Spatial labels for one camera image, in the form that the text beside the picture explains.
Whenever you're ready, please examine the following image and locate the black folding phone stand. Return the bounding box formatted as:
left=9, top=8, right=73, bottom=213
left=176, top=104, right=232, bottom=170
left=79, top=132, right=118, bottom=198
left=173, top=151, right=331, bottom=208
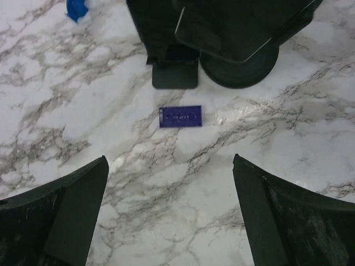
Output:
left=126, top=0, right=200, bottom=89

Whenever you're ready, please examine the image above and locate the purple rectangular plate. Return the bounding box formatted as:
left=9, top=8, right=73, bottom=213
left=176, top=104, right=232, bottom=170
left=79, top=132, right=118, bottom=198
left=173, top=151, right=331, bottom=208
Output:
left=159, top=106, right=202, bottom=128

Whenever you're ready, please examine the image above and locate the black smartphone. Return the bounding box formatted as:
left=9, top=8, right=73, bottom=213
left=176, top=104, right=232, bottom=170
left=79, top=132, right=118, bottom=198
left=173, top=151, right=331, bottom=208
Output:
left=175, top=0, right=321, bottom=63

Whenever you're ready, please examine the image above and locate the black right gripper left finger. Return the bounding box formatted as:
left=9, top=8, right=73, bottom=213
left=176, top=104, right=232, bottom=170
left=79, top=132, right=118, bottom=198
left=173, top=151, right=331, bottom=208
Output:
left=1, top=156, right=109, bottom=265

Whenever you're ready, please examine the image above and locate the blue plastic piece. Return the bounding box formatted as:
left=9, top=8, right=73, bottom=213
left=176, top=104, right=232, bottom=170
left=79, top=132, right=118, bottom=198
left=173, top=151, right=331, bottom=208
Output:
left=66, top=0, right=88, bottom=22

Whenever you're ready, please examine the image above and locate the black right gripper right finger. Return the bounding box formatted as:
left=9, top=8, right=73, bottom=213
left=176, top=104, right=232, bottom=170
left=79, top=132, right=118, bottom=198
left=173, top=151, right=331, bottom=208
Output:
left=233, top=155, right=354, bottom=265

